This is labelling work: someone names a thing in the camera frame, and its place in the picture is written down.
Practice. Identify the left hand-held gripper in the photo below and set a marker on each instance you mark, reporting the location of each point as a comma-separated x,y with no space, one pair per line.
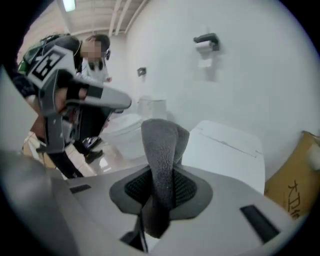
50,75

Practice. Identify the black toilet paper holder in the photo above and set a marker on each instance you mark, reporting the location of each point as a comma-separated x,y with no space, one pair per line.
207,38

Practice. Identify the person's left hand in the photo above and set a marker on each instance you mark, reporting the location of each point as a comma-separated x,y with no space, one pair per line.
73,91

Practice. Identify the small black wall fixture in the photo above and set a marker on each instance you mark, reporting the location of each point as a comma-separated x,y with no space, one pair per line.
141,71

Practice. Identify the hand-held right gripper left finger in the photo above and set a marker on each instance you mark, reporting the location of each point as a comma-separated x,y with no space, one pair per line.
95,212

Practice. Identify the yellow printed sack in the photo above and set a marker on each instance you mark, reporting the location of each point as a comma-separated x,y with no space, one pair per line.
290,175

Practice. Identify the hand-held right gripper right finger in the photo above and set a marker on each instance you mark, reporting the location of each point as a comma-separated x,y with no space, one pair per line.
225,225

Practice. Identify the white toilet paper roll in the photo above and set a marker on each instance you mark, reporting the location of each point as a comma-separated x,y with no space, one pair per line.
205,50

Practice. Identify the grey cloth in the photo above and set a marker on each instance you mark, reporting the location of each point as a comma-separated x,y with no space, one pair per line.
160,160

